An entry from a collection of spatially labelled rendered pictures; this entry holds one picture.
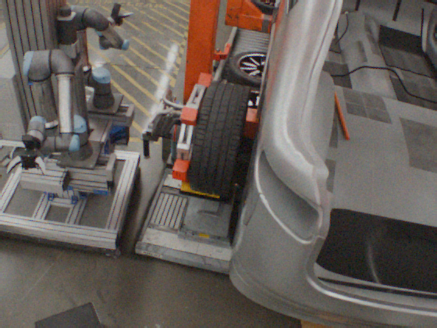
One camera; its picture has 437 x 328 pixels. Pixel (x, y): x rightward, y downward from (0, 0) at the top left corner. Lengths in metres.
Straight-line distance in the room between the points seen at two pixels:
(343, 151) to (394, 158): 0.31
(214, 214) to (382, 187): 1.15
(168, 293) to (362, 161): 1.46
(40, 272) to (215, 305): 1.20
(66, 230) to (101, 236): 0.24
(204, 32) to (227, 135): 0.77
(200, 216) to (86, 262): 0.85
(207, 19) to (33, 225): 1.74
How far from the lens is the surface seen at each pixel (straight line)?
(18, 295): 2.73
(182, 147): 2.00
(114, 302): 2.56
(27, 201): 2.88
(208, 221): 2.62
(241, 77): 3.55
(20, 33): 2.10
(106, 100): 2.51
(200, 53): 2.50
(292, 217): 1.19
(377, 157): 2.22
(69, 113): 1.81
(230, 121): 1.94
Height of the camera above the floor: 2.30
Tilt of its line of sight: 44 degrees down
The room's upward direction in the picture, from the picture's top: 8 degrees clockwise
